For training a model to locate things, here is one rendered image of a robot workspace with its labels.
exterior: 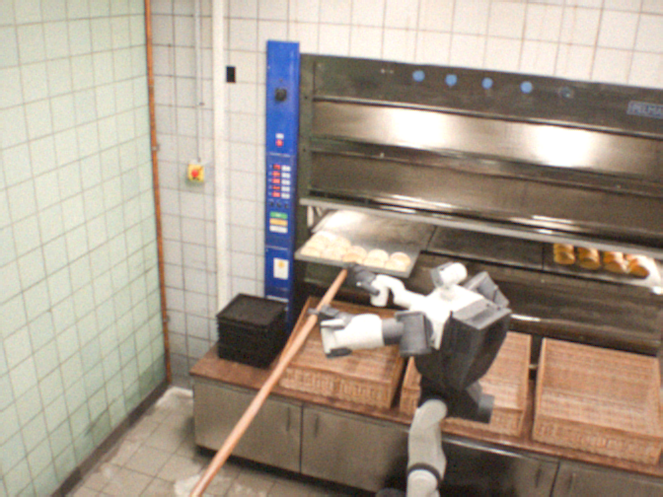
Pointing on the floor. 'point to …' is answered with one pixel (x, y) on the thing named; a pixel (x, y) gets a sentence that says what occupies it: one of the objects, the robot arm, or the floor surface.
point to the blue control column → (286, 53)
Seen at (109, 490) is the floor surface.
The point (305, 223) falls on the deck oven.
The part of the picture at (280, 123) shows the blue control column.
